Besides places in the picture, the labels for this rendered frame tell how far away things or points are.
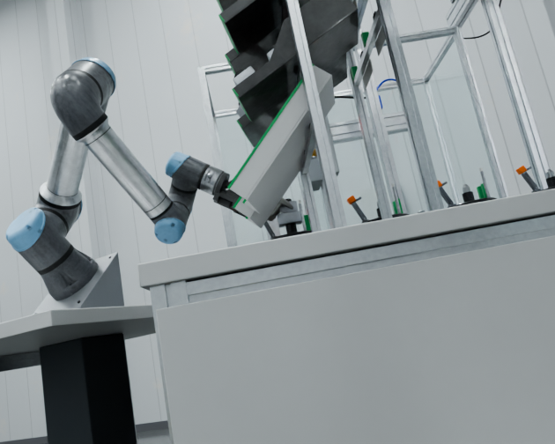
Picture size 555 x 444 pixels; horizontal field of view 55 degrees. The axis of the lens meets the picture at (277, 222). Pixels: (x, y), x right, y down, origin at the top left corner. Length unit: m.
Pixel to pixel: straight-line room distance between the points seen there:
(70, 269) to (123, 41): 5.75
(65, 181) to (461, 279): 1.15
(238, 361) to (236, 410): 0.06
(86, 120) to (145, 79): 5.41
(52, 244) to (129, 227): 4.88
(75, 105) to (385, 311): 0.90
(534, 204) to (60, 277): 1.21
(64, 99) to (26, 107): 6.78
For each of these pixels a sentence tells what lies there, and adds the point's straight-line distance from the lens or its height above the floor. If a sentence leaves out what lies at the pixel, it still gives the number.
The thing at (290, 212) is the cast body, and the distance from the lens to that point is 1.42.
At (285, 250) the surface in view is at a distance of 0.67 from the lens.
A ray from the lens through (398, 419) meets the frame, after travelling 0.68.
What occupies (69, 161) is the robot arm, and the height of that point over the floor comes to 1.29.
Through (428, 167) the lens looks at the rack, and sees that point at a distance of 0.96.
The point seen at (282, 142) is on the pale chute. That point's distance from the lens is 0.98.
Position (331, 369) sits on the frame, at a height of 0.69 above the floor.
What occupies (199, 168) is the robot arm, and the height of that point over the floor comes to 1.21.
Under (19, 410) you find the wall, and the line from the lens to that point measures 7.75.
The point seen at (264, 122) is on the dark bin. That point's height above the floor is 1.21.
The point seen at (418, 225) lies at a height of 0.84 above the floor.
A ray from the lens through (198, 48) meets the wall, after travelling 6.38.
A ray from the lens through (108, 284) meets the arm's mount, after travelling 1.56.
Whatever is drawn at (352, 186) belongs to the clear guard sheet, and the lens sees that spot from 2.88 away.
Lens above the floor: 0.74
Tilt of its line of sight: 12 degrees up
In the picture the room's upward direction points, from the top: 11 degrees counter-clockwise
